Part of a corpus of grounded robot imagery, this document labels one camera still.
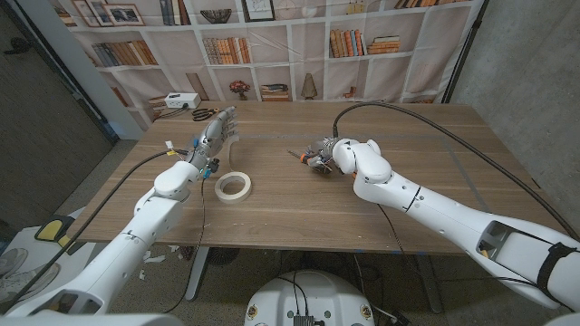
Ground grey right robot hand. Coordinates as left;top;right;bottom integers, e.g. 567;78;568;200
301;138;340;176

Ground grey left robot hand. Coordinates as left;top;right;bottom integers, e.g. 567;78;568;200
185;106;240;172

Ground black orange screwdriver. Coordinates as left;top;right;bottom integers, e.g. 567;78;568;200
287;149;334;176

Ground cream masking tape roll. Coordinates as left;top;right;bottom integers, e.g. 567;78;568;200
214;134;253;205

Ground white power strip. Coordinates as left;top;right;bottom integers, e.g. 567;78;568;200
163;92;202;110

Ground printed bookshelf backdrop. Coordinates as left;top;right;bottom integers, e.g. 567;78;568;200
47;0;488;130

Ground black round object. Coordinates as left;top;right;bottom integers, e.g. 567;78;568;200
206;247;241;267

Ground white table leg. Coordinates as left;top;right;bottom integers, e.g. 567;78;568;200
185;246;210;302

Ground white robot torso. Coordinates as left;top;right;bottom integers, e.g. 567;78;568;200
244;270;376;326

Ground dark table leg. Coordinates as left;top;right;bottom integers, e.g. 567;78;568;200
414;253;444;314

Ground black backdrop stand pole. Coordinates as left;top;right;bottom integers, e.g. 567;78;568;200
441;0;490;104

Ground yellow black floor pad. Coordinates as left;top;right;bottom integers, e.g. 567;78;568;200
34;215;87;255

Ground grey sneaker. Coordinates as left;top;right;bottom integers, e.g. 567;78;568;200
0;247;29;278
0;262;61;305

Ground black orange handled scissors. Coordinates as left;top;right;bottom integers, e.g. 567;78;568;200
190;107;224;122

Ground black power cord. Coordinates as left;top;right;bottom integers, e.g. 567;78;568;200
156;105;189;120

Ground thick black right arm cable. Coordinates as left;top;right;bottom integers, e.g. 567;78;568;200
333;101;580;241

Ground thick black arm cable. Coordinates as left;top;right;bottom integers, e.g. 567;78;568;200
0;148;189;316
333;101;580;241

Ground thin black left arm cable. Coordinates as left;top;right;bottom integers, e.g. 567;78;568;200
162;176;208;314

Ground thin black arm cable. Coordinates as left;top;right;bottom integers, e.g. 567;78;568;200
375;203;436;291
162;176;208;314

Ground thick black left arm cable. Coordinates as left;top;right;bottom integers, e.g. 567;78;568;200
0;148;189;316

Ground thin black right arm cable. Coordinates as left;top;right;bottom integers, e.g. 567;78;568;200
375;203;436;291

